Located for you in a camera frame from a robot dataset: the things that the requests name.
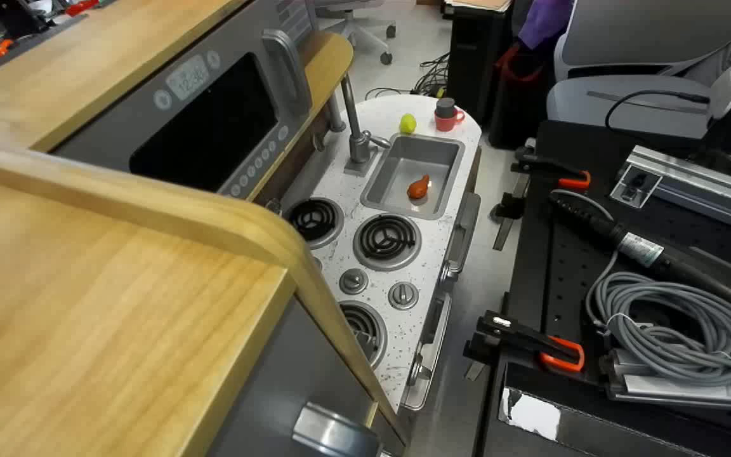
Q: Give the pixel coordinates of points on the plain aluminium rail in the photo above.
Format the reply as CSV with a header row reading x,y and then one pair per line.
x,y
685,392

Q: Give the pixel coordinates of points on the wooden toy kitchen frame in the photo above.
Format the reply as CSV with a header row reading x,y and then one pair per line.
x,y
87,296

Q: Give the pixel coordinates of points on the yellow toy lemon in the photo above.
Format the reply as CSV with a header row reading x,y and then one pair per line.
x,y
407,126

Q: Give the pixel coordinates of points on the white paper label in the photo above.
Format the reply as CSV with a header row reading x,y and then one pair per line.
x,y
530,415

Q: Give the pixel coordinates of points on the black cabinet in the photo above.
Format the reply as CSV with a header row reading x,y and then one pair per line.
x,y
474,58

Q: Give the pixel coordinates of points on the grey stove knob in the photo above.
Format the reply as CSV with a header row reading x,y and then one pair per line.
x,y
354,283
405,296

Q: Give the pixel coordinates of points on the orange toy chicken drumstick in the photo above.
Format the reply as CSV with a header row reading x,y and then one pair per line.
x,y
417,189

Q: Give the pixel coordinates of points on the silver toy sink basin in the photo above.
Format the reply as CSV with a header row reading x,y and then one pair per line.
x,y
411,168

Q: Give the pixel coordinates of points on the large black coil stove burner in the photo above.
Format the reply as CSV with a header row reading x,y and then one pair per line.
x,y
386,243

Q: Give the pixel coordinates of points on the grey toy fridge door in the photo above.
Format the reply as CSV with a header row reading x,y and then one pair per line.
x,y
297,382

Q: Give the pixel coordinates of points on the white speckled countertop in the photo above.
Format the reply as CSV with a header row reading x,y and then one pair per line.
x,y
431,255

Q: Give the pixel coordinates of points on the red and yellow toy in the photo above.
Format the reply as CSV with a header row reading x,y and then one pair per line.
x,y
446,117

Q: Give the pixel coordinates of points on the purple cloth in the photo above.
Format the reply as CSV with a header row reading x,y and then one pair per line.
x,y
543,22

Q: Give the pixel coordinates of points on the black metal bracket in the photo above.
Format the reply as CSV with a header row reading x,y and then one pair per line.
x,y
509,212

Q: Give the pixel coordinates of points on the black tool with silver collar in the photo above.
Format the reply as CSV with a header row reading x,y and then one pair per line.
x,y
636,245

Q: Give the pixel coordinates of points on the aluminium rail with black end plate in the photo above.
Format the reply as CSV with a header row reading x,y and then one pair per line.
x,y
704,185

